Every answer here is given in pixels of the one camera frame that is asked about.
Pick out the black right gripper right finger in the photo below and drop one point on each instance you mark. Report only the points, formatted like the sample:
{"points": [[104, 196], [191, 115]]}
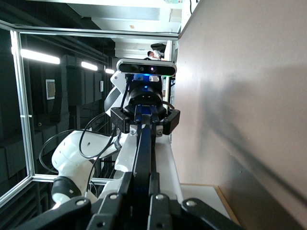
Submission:
{"points": [[163, 210]]}

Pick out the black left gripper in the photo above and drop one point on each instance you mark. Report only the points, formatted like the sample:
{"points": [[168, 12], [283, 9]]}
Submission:
{"points": [[145, 98]]}

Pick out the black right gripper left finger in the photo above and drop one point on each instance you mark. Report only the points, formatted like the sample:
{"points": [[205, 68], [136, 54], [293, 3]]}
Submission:
{"points": [[105, 210]]}

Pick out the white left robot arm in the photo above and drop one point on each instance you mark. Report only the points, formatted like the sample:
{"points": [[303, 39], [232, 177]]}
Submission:
{"points": [[72, 148]]}

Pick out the white ceiling light strip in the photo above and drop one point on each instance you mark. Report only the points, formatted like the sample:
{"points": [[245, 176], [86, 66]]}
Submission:
{"points": [[89, 66], [109, 71], [39, 56]]}

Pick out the wooden box with white lid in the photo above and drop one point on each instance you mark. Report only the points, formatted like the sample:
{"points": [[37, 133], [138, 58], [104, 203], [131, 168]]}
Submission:
{"points": [[227, 206]]}

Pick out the person with white shirt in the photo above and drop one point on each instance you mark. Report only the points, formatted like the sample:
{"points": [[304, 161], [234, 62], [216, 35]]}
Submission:
{"points": [[156, 54]]}

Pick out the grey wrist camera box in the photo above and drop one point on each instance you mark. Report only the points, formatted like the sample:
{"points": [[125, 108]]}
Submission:
{"points": [[146, 68]]}

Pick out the white wall sign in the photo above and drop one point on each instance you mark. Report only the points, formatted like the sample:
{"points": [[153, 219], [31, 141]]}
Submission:
{"points": [[50, 89]]}

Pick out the aluminium frame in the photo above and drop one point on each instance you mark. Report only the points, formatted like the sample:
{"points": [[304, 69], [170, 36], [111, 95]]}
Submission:
{"points": [[22, 107]]}

